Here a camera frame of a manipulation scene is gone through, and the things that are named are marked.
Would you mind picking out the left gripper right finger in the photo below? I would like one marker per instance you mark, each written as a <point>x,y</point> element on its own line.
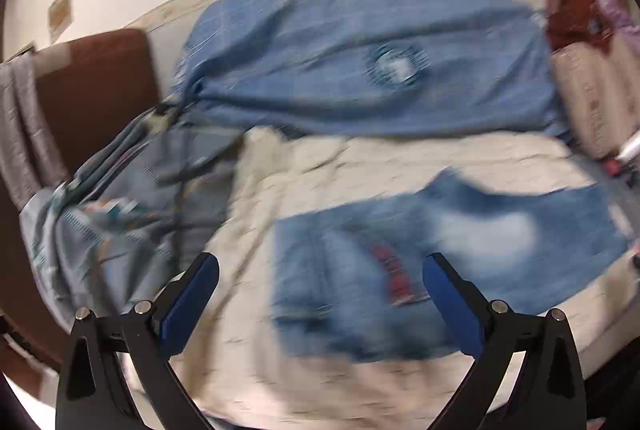
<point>526,372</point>

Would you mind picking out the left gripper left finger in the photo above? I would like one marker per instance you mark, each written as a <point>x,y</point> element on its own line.
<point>92,392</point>

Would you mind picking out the cream leaf-print quilt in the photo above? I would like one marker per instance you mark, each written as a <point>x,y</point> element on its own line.
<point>321,319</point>

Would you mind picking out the grey patterned bedsheet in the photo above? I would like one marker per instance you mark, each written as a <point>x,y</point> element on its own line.
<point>132,217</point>

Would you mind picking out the grey cloth on headboard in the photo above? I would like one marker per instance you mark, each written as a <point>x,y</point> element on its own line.
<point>30,158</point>

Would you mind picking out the white plastic roll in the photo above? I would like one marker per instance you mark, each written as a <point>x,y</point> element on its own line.
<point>629,150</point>

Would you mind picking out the striped floral pillow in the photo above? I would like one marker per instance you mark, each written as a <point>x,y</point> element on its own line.
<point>600,94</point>

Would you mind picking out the blue plaid duvet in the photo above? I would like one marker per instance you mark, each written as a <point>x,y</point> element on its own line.
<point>409,68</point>

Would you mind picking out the purple cloth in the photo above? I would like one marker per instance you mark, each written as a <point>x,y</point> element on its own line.
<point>620,17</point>

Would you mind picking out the small wall picture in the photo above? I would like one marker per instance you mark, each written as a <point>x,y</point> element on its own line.
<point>60,16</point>

